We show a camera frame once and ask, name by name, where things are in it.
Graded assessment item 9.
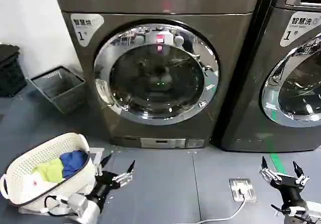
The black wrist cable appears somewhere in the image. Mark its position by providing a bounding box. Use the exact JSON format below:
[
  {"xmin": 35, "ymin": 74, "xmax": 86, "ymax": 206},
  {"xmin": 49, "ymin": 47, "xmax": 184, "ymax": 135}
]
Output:
[
  {"xmin": 271, "ymin": 203, "xmax": 288, "ymax": 216},
  {"xmin": 44, "ymin": 194, "xmax": 72, "ymax": 216}
]

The blue garment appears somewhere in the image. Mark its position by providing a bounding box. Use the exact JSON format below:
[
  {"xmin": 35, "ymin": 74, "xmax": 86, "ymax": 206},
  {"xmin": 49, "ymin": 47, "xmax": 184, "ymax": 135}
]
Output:
[{"xmin": 59, "ymin": 150, "xmax": 89, "ymax": 178}]

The steel floor socket plate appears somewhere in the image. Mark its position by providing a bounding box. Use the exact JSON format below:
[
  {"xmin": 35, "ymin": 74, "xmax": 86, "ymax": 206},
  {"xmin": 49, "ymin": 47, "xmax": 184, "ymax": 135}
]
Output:
[{"xmin": 228, "ymin": 177, "xmax": 258, "ymax": 202}]

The dark grey front-load dryer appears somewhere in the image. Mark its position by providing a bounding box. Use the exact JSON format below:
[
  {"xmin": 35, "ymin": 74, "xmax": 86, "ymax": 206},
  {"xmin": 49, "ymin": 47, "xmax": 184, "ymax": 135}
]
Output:
[
  {"xmin": 210, "ymin": 0, "xmax": 321, "ymax": 153},
  {"xmin": 51, "ymin": 0, "xmax": 262, "ymax": 150}
]

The yellow-green garment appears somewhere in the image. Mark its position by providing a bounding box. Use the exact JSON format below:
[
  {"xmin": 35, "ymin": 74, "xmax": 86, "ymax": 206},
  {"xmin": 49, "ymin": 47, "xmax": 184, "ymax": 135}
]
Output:
[{"xmin": 32, "ymin": 157, "xmax": 65, "ymax": 184}]

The grey square bin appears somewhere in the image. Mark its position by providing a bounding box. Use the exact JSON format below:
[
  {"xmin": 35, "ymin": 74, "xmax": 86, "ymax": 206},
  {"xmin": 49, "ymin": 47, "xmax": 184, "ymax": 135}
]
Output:
[{"xmin": 26, "ymin": 66, "xmax": 87, "ymax": 115}]

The white number label sticker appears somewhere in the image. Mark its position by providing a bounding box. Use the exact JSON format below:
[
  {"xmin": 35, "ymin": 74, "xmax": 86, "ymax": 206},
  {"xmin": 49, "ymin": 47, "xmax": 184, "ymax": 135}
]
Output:
[
  {"xmin": 279, "ymin": 13, "xmax": 321, "ymax": 48},
  {"xmin": 70, "ymin": 13, "xmax": 105, "ymax": 48}
]

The white perforated laundry basket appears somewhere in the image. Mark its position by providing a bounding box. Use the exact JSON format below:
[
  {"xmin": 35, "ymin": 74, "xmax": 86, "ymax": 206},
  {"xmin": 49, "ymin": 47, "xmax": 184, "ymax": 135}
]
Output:
[{"xmin": 0, "ymin": 132, "xmax": 97, "ymax": 206}]

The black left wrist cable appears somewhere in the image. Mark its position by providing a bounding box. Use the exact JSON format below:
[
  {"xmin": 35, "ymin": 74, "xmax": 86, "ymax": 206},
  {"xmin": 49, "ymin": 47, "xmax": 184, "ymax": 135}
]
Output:
[{"xmin": 44, "ymin": 194, "xmax": 72, "ymax": 216}]

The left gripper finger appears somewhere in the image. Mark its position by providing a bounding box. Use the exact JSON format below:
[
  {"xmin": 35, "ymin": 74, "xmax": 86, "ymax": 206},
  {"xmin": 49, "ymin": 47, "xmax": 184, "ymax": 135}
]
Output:
[
  {"xmin": 111, "ymin": 159, "xmax": 136, "ymax": 188},
  {"xmin": 94, "ymin": 154, "xmax": 112, "ymax": 178}
]

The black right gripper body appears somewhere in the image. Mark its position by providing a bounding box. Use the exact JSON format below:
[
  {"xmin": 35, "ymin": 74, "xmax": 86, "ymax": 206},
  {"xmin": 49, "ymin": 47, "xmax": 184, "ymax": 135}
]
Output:
[{"xmin": 271, "ymin": 173, "xmax": 306, "ymax": 205}]

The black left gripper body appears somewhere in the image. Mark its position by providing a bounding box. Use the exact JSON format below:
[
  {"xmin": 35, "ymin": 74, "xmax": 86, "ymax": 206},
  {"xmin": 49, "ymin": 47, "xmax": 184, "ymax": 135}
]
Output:
[{"xmin": 87, "ymin": 170, "xmax": 119, "ymax": 207}]

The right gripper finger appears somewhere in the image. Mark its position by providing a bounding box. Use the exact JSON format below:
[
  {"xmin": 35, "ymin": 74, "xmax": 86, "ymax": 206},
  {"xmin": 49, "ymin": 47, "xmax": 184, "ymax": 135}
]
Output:
[
  {"xmin": 259, "ymin": 156, "xmax": 277, "ymax": 185},
  {"xmin": 292, "ymin": 160, "xmax": 311, "ymax": 186}
]

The round glass dryer door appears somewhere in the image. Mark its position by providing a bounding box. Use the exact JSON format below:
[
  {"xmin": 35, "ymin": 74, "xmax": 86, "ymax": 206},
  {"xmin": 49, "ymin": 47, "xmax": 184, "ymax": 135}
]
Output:
[
  {"xmin": 93, "ymin": 19, "xmax": 220, "ymax": 127},
  {"xmin": 261, "ymin": 31, "xmax": 321, "ymax": 129}
]

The white garment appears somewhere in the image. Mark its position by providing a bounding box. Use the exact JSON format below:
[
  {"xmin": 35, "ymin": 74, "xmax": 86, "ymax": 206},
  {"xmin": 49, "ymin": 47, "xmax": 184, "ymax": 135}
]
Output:
[{"xmin": 21, "ymin": 170, "xmax": 63, "ymax": 192}]

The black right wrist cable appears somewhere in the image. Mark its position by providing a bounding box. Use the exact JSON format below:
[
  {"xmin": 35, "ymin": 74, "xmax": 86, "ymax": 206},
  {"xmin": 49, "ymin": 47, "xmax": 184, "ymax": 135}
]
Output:
[{"xmin": 271, "ymin": 203, "xmax": 288, "ymax": 216}]

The white power cable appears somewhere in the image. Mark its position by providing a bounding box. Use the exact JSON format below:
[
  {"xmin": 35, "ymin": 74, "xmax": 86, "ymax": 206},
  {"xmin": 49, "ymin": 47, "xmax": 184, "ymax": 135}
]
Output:
[{"xmin": 200, "ymin": 188, "xmax": 248, "ymax": 222}]

